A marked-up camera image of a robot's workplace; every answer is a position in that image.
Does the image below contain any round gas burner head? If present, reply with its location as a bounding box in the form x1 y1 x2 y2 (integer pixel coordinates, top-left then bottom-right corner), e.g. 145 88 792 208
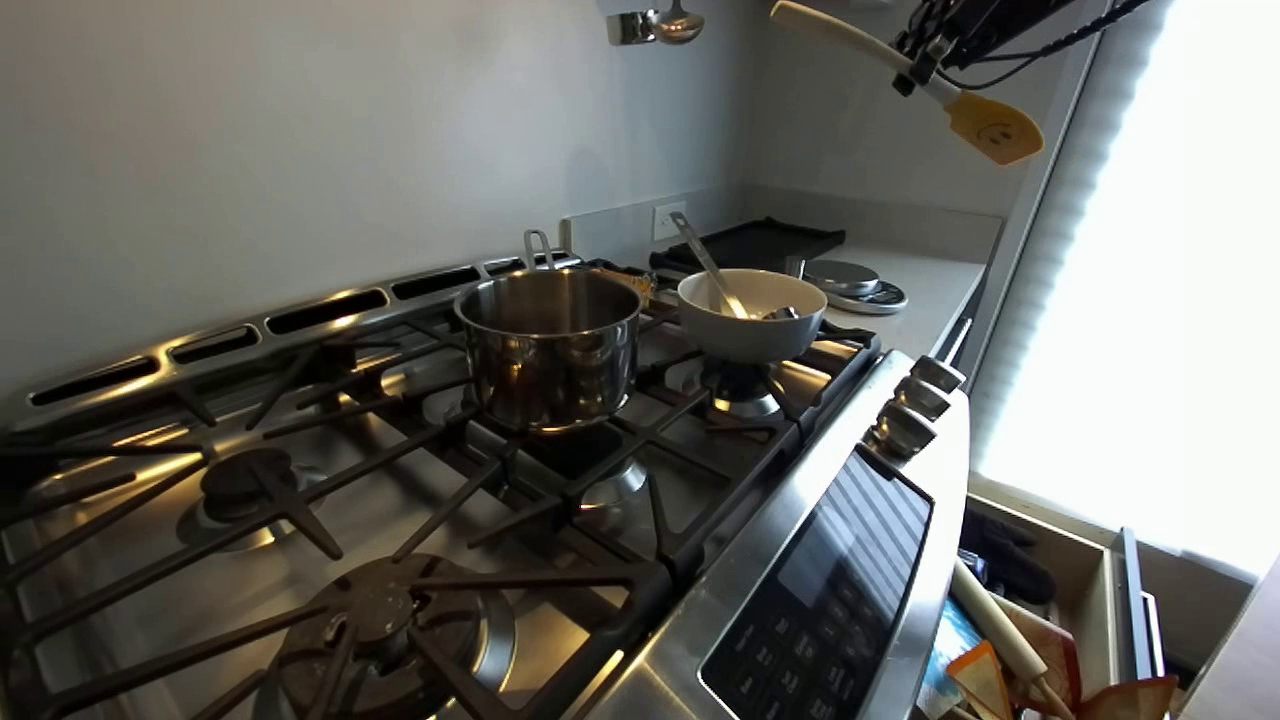
322 557 437 683
701 371 795 436
197 446 307 530

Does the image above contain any glass pot lid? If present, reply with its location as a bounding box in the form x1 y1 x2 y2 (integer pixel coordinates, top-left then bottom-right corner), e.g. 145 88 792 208
802 251 913 321

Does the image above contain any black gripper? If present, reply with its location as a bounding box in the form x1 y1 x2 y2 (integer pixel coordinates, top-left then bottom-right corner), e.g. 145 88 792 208
887 0 1074 99

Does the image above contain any white window blind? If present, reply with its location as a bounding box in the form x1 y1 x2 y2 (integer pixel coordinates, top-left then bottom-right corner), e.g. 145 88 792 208
969 0 1280 579

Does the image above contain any grey metal spoon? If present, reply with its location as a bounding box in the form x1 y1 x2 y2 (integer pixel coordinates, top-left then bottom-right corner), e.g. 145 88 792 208
668 208 756 325

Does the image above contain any wooden spoon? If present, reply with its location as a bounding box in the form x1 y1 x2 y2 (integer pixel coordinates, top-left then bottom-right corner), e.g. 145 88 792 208
763 0 1048 169

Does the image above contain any silver cooking pot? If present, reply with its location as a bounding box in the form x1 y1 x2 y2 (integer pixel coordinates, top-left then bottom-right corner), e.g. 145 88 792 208
448 228 650 440

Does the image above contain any wooden rolling pin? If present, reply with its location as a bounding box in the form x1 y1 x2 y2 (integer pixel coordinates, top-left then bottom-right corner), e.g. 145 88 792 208
947 557 1078 720

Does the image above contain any white wall outlet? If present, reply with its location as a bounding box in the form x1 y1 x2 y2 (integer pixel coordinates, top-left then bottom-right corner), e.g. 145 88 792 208
650 195 690 243

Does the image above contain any silver stove knob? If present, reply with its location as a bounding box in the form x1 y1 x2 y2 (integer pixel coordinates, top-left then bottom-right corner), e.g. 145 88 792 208
891 371 958 426
915 352 969 398
862 404 941 467

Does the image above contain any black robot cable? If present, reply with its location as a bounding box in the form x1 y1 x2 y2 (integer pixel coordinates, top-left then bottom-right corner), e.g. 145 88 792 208
977 0 1152 96

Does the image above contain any hanging silver ladle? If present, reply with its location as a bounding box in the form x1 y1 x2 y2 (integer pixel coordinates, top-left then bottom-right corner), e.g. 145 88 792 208
652 0 710 53

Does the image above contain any black countertop board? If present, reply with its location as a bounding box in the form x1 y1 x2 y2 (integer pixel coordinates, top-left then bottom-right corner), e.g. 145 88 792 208
650 218 854 280

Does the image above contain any black item in drawer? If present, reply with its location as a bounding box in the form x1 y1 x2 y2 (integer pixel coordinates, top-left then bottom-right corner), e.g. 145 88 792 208
961 510 1061 610

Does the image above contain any white pan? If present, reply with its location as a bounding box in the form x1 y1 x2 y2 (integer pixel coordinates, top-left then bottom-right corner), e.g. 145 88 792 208
671 264 831 371

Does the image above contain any blue and white cloth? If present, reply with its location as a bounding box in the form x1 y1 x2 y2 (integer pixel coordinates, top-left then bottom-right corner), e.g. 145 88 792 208
915 597 988 720

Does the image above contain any brown flat item in drawer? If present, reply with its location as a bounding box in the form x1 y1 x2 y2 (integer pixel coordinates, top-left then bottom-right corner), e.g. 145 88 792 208
997 597 1090 713

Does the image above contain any stainless steel gas stove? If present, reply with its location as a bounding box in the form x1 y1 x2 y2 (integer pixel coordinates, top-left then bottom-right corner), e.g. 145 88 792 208
0 251 977 720

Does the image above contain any hanging silver utensil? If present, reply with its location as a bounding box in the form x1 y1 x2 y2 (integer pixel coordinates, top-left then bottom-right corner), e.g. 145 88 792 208
603 4 660 53

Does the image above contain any open white kitchen drawer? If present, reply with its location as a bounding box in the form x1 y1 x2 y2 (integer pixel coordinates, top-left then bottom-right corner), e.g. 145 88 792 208
958 473 1264 720

